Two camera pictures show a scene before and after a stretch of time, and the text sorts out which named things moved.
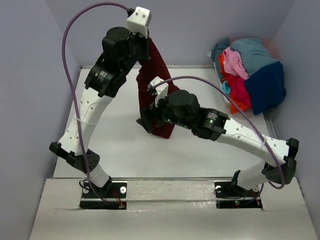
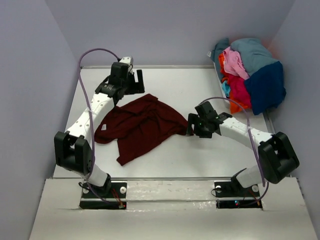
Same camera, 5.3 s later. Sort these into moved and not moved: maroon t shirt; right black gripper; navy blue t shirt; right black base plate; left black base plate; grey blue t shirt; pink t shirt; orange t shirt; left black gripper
Moved: right black gripper; left black gripper; maroon t shirt
Not moved: pink t shirt; grey blue t shirt; navy blue t shirt; orange t shirt; right black base plate; left black base plate
